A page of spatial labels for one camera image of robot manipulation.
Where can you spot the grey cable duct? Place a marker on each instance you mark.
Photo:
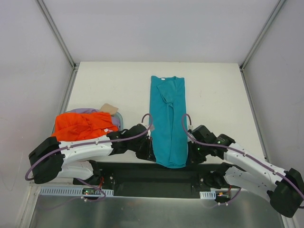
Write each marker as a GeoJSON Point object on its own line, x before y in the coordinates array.
{"type": "Point", "coordinates": [207, 195]}
{"type": "Point", "coordinates": [70, 191]}

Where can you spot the orange t shirt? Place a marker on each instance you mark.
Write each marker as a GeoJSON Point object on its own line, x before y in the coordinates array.
{"type": "Point", "coordinates": [76, 127]}

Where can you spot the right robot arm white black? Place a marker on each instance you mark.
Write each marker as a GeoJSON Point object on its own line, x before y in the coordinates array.
{"type": "Point", "coordinates": [283, 189]}

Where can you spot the teal t shirt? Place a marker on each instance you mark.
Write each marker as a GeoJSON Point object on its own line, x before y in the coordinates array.
{"type": "Point", "coordinates": [167, 107]}

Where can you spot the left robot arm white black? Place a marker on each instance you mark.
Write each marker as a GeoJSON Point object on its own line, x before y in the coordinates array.
{"type": "Point", "coordinates": [62, 159]}

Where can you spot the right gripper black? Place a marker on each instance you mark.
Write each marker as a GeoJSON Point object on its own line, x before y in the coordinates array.
{"type": "Point", "coordinates": [194, 154]}

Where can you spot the right grey cable duct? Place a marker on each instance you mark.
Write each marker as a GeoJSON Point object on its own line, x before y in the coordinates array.
{"type": "Point", "coordinates": [207, 195]}

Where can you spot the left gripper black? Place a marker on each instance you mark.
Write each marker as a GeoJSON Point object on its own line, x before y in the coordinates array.
{"type": "Point", "coordinates": [146, 152]}

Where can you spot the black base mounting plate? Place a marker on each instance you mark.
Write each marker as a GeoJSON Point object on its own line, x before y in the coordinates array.
{"type": "Point", "coordinates": [155, 181]}

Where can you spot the left grey cable duct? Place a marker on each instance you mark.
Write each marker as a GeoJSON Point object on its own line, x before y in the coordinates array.
{"type": "Point", "coordinates": [70, 191]}

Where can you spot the grey laundry basket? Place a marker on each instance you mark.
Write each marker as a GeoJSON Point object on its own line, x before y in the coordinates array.
{"type": "Point", "coordinates": [86, 122]}

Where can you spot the beige cloth piece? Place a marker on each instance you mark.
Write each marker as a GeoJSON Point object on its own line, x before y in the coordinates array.
{"type": "Point", "coordinates": [108, 108]}

